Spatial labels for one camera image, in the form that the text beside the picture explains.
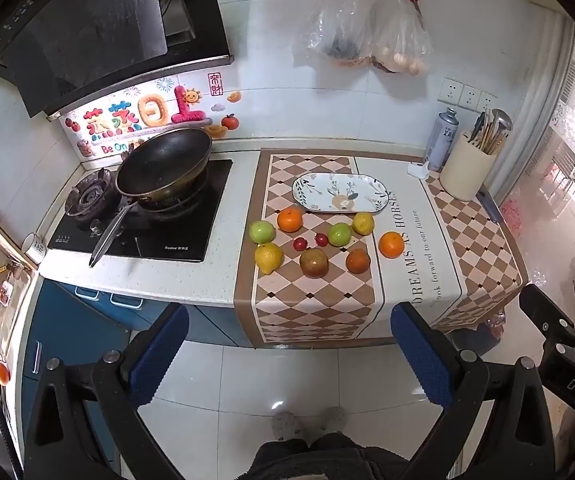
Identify yellow lemon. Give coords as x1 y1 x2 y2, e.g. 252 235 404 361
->
254 242 284 276
352 211 375 236

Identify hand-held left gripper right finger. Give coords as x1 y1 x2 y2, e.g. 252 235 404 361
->
390 301 554 480

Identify clear plastic bag with eggs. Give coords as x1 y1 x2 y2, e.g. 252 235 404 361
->
370 0 434 77

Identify black glass gas stove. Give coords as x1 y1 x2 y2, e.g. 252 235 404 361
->
46 159 233 263

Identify clear plastic bag dark contents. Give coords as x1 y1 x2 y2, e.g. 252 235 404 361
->
291 0 375 68

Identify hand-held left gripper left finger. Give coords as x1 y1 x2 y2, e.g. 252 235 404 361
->
25 302 191 480

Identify blue handled knife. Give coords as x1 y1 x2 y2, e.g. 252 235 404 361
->
477 187 504 225

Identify colourful wall sticker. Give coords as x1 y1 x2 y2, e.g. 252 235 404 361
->
60 71 242 160

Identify black range hood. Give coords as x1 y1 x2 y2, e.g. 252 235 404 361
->
0 0 233 120

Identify small white cup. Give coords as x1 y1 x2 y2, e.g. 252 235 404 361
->
22 233 47 265

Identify checkered brown table mat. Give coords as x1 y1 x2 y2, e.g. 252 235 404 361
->
233 148 529 350

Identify red and green apple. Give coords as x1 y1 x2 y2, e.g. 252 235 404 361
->
299 248 329 279

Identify bundle of kitchen utensils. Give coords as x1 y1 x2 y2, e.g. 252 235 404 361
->
468 107 514 156

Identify bright orange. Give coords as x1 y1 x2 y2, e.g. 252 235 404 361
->
378 231 405 259
277 207 304 233

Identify cream utensil holder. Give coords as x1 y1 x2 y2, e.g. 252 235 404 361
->
439 131 497 203

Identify oval floral ceramic plate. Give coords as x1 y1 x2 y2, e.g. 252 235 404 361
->
292 172 395 215

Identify person's legs dark pants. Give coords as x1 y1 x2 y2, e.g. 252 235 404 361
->
252 432 408 480

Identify silver spray can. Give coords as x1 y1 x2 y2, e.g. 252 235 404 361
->
425 107 459 172

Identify dark reddish orange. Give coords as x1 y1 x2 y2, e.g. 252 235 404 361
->
345 248 371 275

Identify white wall socket strip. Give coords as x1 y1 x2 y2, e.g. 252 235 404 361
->
440 77 498 112

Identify black wok with handle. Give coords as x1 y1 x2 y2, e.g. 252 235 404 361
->
89 127 213 268

